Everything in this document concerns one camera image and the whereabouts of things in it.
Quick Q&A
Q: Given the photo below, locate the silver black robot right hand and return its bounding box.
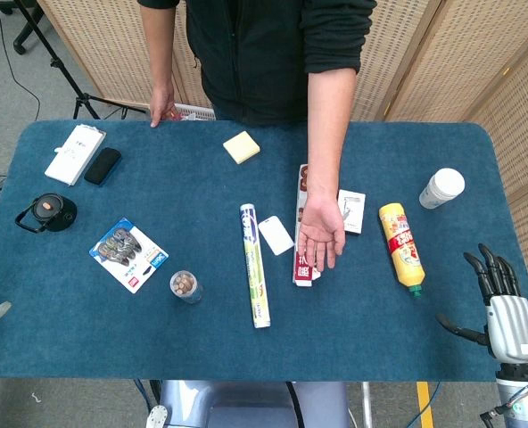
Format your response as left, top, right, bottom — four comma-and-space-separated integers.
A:
436, 243, 528, 361

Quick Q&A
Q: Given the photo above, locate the person's right hand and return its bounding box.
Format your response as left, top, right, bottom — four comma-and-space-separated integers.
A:
149, 86, 177, 128

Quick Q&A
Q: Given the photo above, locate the person's left hand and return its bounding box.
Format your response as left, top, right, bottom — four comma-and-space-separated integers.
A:
297, 192, 347, 271

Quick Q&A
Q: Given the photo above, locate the person's right forearm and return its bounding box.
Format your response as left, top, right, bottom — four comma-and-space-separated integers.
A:
139, 3, 177, 93

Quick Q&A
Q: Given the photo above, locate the person's left forearm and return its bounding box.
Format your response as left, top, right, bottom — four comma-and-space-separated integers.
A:
306, 65, 359, 202

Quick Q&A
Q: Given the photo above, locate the person's black jacket torso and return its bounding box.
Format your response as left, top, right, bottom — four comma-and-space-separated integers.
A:
137, 0, 378, 127

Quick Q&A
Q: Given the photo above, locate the small white box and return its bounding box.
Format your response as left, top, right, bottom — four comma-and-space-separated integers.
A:
337, 189, 367, 235

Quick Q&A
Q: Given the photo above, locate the white plastic basket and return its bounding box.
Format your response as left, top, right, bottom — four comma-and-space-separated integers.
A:
173, 103, 217, 122

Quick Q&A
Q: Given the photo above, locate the white rounded card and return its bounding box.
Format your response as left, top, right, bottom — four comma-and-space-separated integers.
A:
257, 215, 295, 257

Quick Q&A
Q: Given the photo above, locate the red white long carton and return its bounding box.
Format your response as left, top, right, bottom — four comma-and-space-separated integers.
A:
292, 163, 323, 287

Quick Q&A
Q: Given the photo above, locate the woven rattan folding screen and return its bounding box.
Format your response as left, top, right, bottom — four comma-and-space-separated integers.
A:
37, 0, 214, 112
348, 0, 528, 322

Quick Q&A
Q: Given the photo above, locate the long cling film box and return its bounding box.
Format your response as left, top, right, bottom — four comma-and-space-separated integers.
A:
239, 203, 272, 330

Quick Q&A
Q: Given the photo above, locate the black glasses case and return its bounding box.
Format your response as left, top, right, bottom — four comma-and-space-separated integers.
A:
83, 147, 123, 185

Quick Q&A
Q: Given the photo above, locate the yellow sauce squeeze bottle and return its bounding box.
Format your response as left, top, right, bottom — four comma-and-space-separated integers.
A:
378, 202, 427, 299

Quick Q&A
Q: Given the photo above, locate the yellow sticky note pad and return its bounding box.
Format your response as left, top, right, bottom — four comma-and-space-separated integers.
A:
222, 130, 262, 166

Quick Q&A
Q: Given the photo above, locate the white flat paper box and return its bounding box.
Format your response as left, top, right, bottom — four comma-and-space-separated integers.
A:
44, 124, 107, 187

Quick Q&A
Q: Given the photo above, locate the black tripod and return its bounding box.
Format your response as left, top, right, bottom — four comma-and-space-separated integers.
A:
12, 0, 150, 121

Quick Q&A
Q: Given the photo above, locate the clear jar with brown contents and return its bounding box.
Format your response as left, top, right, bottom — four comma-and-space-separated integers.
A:
169, 269, 204, 305

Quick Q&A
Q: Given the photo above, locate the binder clips blister pack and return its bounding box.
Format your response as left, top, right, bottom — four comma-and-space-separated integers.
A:
88, 217, 170, 295

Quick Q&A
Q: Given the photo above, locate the black office chair base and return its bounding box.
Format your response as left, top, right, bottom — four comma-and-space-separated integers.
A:
0, 0, 46, 56

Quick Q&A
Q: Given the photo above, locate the blue carpet table mat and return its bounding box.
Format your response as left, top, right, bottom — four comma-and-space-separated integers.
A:
0, 119, 528, 383

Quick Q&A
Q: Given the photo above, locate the grey blue robot torso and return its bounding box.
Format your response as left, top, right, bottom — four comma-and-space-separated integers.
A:
144, 379, 351, 428

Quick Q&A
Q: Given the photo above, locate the blue cable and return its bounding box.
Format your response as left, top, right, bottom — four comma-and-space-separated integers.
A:
133, 379, 158, 414

